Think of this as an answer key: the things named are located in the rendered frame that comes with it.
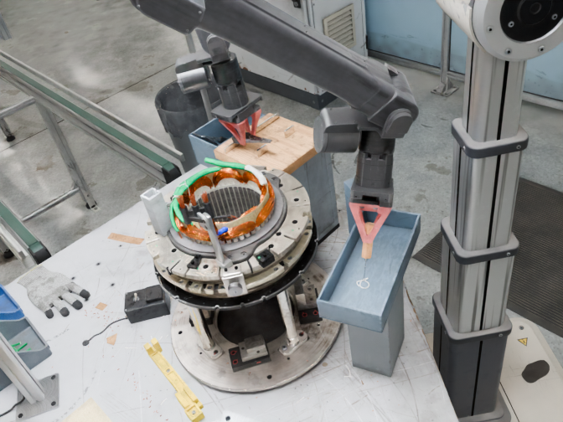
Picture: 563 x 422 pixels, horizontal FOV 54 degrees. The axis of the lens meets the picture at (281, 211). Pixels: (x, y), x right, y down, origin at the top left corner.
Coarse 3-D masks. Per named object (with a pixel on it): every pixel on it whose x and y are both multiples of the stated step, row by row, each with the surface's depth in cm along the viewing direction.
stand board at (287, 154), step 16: (272, 128) 132; (304, 128) 130; (224, 144) 130; (256, 144) 128; (272, 144) 127; (288, 144) 126; (304, 144) 125; (224, 160) 128; (240, 160) 124; (256, 160) 123; (272, 160) 122; (288, 160) 121; (304, 160) 123
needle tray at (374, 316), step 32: (384, 224) 106; (416, 224) 99; (352, 256) 101; (384, 256) 100; (352, 288) 95; (384, 288) 94; (352, 320) 89; (384, 320) 87; (352, 352) 108; (384, 352) 104
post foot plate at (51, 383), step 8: (48, 376) 121; (56, 376) 121; (48, 384) 119; (56, 384) 119; (48, 392) 118; (56, 392) 118; (24, 400) 117; (48, 400) 116; (56, 400) 116; (16, 408) 116; (24, 408) 116; (32, 408) 115; (40, 408) 115; (48, 408) 115; (56, 408) 115; (16, 416) 114; (24, 416) 114; (32, 416) 114
